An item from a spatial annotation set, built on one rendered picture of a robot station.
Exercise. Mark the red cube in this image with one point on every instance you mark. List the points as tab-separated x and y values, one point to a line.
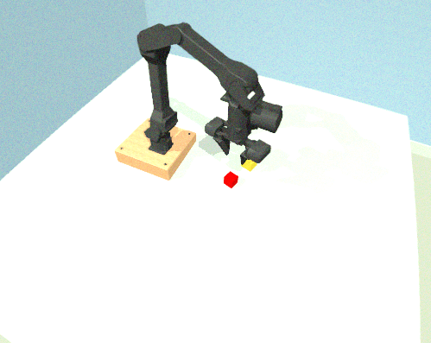
230	179

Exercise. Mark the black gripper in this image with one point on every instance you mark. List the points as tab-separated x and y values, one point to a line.
255	150

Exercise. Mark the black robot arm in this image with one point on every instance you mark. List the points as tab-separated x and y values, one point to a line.
237	79

